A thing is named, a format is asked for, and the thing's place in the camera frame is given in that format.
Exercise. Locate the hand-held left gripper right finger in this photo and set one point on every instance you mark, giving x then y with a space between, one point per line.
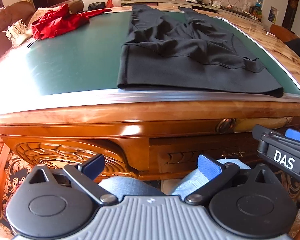
210 167

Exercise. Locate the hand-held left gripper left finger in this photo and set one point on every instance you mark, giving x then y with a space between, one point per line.
93 163

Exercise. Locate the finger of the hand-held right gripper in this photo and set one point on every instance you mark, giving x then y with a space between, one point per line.
298 136
261 131

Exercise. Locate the black pants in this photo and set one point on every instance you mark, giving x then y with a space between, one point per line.
177 72

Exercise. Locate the person's right leg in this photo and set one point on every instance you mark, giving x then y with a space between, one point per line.
190 182

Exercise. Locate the person's leg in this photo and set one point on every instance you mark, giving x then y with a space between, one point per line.
130 187
190 182

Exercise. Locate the carved wooden table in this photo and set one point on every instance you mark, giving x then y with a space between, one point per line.
65 135

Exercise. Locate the person's left leg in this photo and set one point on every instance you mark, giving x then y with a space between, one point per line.
130 187

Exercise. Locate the floral patterned upholstery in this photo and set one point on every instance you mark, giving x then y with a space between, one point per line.
15 170

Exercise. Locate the orange chair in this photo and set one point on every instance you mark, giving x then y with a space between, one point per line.
282 32

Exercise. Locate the green table mat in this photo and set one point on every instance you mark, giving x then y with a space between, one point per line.
77 55

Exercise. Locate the colourful toy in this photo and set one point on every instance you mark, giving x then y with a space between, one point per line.
256 8

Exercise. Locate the white sideboard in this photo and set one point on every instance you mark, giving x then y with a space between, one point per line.
230 11

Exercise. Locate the dark carved door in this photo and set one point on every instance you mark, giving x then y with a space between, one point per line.
292 5

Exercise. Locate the tissue box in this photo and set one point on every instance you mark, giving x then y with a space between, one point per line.
216 4

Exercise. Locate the red garment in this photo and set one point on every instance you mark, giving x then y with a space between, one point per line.
57 25

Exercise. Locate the beige fringed knit cloth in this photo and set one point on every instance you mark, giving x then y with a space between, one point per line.
18 31

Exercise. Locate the black handbag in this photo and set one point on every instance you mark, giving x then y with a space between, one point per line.
96 6

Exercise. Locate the red bag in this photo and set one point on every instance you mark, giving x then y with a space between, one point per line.
110 3

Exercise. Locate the brown leather sofa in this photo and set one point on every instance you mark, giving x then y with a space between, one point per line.
17 10

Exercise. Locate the picture in wall niche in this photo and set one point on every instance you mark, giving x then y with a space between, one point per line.
272 15

